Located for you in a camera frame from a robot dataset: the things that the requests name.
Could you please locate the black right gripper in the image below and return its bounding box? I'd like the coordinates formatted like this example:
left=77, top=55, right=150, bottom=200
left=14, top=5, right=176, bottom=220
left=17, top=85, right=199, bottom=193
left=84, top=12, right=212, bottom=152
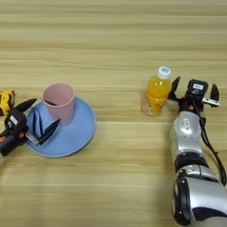
left=167, top=75, right=221, bottom=115

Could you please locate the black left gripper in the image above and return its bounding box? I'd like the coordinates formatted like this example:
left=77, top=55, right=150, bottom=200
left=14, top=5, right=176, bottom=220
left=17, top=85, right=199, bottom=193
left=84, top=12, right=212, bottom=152
left=0, top=98, right=62, bottom=158

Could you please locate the pink plastic cup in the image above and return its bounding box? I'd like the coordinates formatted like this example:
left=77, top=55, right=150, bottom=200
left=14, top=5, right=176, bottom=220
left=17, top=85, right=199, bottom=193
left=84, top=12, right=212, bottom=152
left=42, top=83, right=76, bottom=127

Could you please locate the yellow black tape measure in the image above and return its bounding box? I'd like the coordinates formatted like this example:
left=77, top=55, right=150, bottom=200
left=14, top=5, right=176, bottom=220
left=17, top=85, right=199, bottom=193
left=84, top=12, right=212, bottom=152
left=0, top=90, right=45, bottom=137

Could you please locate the orange juice bottle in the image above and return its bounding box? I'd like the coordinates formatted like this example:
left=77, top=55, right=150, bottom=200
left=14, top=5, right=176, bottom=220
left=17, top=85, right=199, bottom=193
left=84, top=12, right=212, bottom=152
left=140, top=66, right=173, bottom=117

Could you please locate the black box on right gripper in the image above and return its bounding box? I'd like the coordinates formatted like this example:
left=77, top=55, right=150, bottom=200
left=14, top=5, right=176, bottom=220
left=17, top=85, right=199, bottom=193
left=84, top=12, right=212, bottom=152
left=186, top=78, right=209, bottom=97

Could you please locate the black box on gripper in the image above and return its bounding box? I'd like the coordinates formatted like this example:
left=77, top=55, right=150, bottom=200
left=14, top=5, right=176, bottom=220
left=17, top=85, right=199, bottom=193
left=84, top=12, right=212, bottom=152
left=186, top=78, right=209, bottom=97
left=4, top=109, right=28, bottom=130

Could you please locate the dark stick inside cup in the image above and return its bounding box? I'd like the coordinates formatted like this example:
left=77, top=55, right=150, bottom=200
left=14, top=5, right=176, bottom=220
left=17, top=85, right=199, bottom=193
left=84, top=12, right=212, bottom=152
left=43, top=99, right=58, bottom=107

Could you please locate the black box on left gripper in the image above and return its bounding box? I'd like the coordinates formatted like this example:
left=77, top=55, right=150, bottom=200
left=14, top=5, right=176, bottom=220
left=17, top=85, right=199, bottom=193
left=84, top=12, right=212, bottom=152
left=4, top=109, right=28, bottom=130

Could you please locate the blue round plate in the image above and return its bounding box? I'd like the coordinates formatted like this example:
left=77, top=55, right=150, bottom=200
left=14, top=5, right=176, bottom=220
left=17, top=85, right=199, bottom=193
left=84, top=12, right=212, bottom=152
left=24, top=97, right=98, bottom=159

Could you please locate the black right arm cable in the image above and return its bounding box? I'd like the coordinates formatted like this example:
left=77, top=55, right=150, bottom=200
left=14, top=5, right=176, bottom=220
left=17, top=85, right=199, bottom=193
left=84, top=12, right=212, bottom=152
left=191, top=101, right=227, bottom=187

